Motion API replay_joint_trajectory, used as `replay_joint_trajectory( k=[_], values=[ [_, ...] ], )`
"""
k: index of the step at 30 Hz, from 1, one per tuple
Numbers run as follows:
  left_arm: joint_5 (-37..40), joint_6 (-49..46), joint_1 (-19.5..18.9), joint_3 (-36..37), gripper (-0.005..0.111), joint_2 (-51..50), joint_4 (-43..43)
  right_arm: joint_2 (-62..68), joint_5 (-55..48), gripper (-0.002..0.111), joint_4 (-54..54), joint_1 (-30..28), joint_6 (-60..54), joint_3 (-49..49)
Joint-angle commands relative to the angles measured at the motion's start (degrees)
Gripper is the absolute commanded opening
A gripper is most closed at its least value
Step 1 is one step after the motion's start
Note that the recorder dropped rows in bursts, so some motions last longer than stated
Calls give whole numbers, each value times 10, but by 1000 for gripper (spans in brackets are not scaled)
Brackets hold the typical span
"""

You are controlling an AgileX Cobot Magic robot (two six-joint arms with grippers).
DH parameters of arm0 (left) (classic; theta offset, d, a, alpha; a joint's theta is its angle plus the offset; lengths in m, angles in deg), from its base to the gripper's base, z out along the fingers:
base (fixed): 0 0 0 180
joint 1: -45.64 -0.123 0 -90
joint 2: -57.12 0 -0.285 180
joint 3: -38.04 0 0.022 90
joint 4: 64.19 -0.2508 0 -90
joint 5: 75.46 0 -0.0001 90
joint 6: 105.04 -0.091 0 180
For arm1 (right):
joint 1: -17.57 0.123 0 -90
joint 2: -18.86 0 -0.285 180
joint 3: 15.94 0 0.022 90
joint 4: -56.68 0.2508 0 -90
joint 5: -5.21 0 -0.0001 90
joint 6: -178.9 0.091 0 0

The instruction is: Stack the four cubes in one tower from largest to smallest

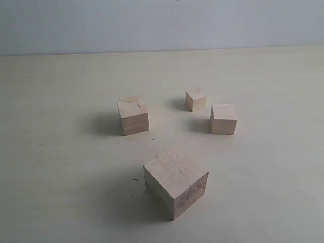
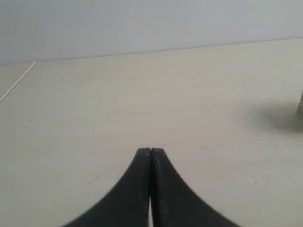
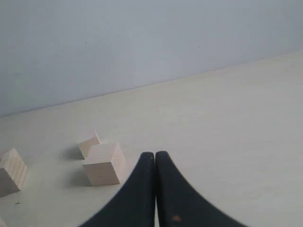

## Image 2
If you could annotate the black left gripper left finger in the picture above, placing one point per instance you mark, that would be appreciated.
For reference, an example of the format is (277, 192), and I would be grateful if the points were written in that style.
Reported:
(127, 203)

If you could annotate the medium-large wooden cube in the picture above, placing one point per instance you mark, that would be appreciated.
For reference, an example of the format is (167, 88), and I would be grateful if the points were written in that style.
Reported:
(300, 105)

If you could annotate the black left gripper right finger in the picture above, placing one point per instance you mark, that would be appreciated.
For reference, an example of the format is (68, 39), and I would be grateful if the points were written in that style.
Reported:
(173, 202)

